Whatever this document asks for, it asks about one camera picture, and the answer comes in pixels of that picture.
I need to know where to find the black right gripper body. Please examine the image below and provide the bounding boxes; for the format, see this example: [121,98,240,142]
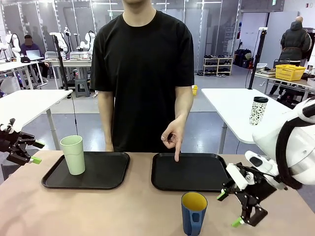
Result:
[235,172,278,205]

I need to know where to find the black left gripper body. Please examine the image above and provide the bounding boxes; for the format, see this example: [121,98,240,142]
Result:
[0,130,22,154]

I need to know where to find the light green tall cup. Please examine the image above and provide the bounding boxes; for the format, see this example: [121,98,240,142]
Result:
[60,135,86,176]

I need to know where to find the person's left forearm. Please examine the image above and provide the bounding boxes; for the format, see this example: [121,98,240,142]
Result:
[174,85,194,121]

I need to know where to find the person's right forearm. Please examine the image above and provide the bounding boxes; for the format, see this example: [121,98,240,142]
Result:
[97,90,116,146]

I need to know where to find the person's left hand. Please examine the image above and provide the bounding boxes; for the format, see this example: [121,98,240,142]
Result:
[161,117,187,163]

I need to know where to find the white side table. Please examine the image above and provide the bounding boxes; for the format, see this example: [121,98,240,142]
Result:
[0,88,74,150]
[201,88,296,154]

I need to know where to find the black plastic serving tray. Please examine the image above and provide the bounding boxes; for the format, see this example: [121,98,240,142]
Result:
[151,152,234,193]
[41,151,130,190]

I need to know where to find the blue mug yellow inside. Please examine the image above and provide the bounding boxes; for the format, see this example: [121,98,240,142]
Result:
[181,191,208,236]

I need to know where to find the grey step stool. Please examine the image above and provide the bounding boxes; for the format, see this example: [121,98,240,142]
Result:
[74,78,90,98]

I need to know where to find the white background desk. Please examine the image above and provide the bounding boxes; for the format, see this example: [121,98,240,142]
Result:
[0,60,47,90]

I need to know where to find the black white patterned tumbler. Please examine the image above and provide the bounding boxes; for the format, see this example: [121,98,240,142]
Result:
[249,96,269,126]

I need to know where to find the black tripod pole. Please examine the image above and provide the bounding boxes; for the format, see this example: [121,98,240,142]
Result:
[49,32,69,91]

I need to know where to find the grey open laptop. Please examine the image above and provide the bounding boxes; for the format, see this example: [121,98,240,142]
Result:
[26,50,44,61]

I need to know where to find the seated person in purple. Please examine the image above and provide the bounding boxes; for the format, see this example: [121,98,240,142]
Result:
[20,34,50,83]

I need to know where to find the yellow plastic basket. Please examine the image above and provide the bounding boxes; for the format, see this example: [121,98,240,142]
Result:
[275,64,307,81]

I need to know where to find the white shoe rack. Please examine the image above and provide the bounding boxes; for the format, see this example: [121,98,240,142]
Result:
[203,57,234,76]

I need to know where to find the black bags pile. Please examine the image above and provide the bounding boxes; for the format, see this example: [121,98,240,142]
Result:
[233,48,253,69]

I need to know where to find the person in black T-shirt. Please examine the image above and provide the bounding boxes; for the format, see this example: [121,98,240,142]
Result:
[90,0,195,153]

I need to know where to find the black pole with white top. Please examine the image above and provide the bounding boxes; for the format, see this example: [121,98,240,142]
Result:
[248,27,269,89]

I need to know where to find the person in black puffer jacket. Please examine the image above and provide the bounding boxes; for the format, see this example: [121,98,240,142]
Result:
[269,16,313,96]

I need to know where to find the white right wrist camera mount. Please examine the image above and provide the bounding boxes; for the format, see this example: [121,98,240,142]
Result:
[225,163,256,190]

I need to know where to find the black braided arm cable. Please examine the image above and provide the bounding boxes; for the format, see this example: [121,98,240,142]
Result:
[276,104,315,190]

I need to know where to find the black hanging cable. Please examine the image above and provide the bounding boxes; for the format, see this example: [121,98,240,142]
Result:
[70,97,80,150]

